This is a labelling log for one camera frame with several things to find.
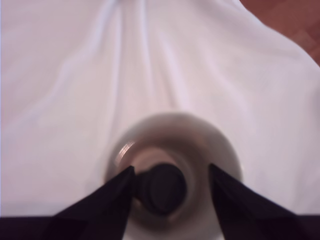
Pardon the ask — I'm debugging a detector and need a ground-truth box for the dark grey coffee capsule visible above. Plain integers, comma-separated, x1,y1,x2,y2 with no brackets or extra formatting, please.
132,161,188,217

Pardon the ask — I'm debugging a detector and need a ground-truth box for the white mug with blue illustrations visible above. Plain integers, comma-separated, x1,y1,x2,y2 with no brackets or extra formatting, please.
103,111,245,240

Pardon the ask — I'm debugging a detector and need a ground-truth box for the white cloth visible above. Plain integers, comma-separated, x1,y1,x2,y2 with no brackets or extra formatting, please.
0,0,320,240

